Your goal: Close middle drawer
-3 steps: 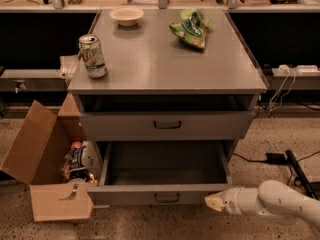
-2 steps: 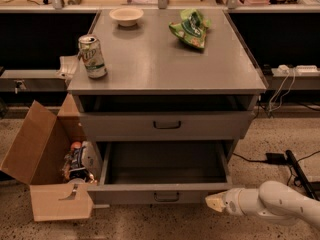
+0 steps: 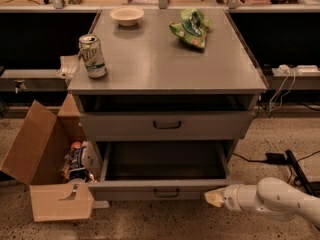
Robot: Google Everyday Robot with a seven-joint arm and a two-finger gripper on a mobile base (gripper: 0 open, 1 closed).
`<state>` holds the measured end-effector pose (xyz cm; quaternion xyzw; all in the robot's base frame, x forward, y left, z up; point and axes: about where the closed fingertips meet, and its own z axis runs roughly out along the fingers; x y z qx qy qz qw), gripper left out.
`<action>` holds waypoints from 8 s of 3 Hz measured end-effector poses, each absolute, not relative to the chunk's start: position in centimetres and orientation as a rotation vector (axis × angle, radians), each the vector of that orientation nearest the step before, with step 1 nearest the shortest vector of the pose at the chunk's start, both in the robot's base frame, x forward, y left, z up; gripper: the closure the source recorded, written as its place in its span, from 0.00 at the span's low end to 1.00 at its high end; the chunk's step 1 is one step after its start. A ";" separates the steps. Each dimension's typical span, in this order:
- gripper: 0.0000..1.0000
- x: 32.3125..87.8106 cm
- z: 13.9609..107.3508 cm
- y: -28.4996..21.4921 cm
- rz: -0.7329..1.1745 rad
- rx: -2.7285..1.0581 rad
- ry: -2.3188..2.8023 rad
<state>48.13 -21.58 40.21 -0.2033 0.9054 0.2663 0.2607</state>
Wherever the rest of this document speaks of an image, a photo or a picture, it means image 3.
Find white power strip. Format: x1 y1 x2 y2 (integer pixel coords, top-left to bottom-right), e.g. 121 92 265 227
296 65 320 76

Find cream bowl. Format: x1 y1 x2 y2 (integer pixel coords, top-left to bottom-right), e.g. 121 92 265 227
110 6 144 27

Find grey top drawer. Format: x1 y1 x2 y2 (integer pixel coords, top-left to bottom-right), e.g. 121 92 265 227
80 111 254 141

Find black floor stand bar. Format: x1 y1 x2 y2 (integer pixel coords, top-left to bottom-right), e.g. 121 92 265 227
285 150 317 196

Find green soda can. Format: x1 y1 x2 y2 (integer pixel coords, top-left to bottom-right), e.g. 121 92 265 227
79 34 108 78

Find grey drawer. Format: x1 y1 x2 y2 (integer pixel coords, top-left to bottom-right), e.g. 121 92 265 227
80 111 254 141
89 140 231 201

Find open cardboard box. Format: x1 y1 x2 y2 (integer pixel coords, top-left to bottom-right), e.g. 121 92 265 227
1 96 94 222

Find snack items in box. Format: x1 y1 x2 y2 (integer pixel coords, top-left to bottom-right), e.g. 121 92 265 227
61 141 102 182

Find grey drawer cabinet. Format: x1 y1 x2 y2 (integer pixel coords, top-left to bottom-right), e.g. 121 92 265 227
69 9 267 152

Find black floor cable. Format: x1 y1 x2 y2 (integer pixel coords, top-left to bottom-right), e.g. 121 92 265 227
232 152 268 164

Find green chip bag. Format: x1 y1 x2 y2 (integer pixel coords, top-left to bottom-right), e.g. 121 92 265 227
169 8 212 49

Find black power adapter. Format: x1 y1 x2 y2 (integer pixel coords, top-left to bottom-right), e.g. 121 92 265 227
266 153 287 165

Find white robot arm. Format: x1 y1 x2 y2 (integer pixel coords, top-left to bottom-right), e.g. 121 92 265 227
204 177 320 228

